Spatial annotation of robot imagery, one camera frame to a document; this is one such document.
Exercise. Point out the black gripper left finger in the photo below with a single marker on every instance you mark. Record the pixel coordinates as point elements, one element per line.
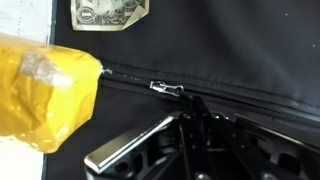
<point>140,150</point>

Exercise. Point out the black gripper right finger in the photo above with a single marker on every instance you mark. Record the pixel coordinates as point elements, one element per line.
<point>240,153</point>

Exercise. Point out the silver zipper pull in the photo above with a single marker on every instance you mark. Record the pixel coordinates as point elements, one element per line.
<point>165,88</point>

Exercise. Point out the black zip-up jumper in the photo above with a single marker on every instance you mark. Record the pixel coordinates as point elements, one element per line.
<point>216,40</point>

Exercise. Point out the white roll with yellow tape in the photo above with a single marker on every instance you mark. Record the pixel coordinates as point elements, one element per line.
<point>43,100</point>

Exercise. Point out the dollar bill with folded corner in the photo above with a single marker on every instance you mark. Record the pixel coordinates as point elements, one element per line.
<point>100,16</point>

